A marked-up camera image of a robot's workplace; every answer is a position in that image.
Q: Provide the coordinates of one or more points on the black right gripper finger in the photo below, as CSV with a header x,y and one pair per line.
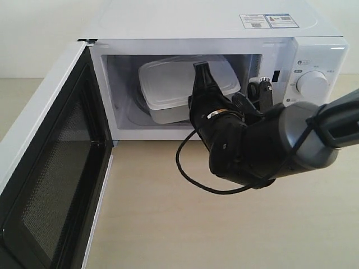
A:
x,y
242,102
204,83

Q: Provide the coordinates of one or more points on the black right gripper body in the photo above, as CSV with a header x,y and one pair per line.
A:
x,y
216,118

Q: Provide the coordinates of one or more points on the white lidded plastic container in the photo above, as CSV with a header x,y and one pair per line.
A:
x,y
166,84

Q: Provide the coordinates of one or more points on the white microwave door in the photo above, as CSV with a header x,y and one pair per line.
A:
x,y
54,164

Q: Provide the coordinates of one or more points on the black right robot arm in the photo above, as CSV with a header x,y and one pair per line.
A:
x,y
253,146

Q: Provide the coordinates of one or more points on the white microwave oven body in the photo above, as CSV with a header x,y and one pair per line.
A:
x,y
129,34

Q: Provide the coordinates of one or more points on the glass turntable plate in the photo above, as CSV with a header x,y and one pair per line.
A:
x,y
139,100

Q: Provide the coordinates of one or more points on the upper white control knob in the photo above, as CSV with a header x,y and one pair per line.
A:
x,y
313,83

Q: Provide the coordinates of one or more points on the warning label sticker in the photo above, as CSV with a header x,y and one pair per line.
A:
x,y
268,21

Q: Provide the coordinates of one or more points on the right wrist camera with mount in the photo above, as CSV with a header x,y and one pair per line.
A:
x,y
260,93

